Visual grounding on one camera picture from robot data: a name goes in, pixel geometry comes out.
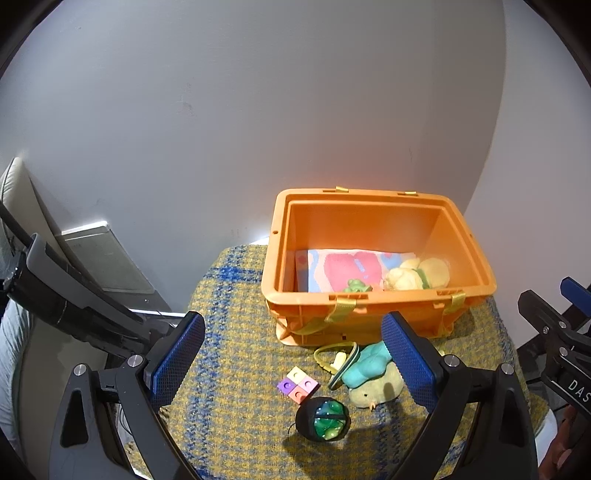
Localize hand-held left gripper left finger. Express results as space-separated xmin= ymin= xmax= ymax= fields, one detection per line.
xmin=48 ymin=311 xmax=206 ymax=480

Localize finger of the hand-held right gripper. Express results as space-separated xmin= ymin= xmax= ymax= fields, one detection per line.
xmin=517 ymin=289 xmax=578 ymax=344
xmin=560 ymin=276 xmax=591 ymax=324

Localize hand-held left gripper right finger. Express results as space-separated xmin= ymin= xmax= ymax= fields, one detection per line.
xmin=381 ymin=311 xmax=539 ymax=480

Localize teal plush toy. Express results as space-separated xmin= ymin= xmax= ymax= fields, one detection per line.
xmin=342 ymin=342 xmax=393 ymax=388

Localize yellow plush chick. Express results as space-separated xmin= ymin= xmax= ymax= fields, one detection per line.
xmin=348 ymin=362 xmax=403 ymax=411

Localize black and green ball toy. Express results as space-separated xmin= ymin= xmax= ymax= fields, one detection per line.
xmin=295 ymin=397 xmax=352 ymax=443

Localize purple pink yellow block toy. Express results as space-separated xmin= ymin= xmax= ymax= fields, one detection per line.
xmin=277 ymin=366 xmax=320 ymax=406

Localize orange plastic storage bin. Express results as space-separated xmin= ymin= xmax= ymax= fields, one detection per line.
xmin=261 ymin=187 xmax=497 ymax=347

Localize person's right hand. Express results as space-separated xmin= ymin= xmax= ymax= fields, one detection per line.
xmin=541 ymin=407 xmax=591 ymax=472

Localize yellow and blue woven blanket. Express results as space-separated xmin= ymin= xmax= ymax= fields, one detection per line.
xmin=124 ymin=244 xmax=550 ymax=480

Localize pale yellow plush toy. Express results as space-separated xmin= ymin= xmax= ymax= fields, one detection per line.
xmin=382 ymin=257 xmax=451 ymax=291

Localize grey flat panel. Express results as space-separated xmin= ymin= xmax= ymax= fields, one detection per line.
xmin=55 ymin=222 xmax=155 ymax=294

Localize beige cushion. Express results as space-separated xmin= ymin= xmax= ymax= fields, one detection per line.
xmin=0 ymin=157 xmax=61 ymax=259

